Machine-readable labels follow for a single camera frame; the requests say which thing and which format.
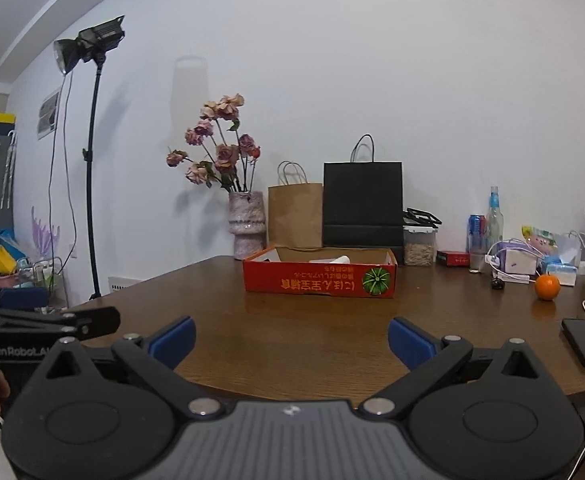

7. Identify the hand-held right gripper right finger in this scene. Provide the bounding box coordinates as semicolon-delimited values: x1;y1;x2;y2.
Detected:
357;316;555;417

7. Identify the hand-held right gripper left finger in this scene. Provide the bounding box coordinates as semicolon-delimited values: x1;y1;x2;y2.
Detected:
35;316;226;418

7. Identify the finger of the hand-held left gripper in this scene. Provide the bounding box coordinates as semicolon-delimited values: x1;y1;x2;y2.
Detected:
0;307;122;346
0;285;50;313

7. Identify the orange cardboard box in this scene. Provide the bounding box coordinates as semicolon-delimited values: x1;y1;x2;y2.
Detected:
242;246;398;300

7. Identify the blue plastic bag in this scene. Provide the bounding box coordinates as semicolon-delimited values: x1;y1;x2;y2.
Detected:
0;227;23;261

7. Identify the purple lavender decoration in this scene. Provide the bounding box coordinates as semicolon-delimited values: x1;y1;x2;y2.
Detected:
30;205;62;261

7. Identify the clear container of oats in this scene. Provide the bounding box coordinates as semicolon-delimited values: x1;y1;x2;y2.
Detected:
403;225;438;267

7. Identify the flat red box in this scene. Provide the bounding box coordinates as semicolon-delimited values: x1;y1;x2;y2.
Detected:
436;250;472;267

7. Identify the black folded tray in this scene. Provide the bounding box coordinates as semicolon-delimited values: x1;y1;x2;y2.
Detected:
403;207;443;228

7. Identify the blue drink can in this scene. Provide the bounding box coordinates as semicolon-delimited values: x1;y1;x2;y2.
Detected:
467;214;488;256

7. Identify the purple tissue pack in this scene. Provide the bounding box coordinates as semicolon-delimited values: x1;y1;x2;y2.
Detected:
487;240;540;273

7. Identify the white charger box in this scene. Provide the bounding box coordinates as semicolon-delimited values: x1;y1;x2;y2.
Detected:
505;250;540;276

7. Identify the black paper bag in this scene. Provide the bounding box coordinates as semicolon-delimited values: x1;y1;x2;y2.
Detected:
322;134;405;250

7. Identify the orange fruit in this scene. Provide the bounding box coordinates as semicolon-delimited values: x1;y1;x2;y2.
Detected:
535;274;561;302

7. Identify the clear glass bottle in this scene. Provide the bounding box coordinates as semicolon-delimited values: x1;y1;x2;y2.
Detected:
486;186;504;256

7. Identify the colourful snack bag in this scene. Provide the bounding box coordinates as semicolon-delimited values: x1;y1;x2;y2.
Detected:
521;225;560;256

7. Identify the brown paper bag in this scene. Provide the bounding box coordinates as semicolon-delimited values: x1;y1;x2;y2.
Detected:
267;161;324;250

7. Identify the blue white tissue box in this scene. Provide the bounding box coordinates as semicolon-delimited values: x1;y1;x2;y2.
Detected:
542;232;583;287

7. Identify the dried roses bouquet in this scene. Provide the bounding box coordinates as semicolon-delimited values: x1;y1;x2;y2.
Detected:
166;93;262;193

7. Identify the black studio light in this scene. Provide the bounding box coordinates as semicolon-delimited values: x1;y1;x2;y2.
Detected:
53;15;126;77

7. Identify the wire rack with bottles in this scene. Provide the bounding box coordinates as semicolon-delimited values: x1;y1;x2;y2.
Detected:
17;255;68;306

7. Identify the black light cable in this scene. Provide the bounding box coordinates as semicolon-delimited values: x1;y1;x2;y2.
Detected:
47;72;78;306

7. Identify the wall poster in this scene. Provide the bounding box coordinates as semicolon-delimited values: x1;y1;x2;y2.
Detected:
36;89;63;140

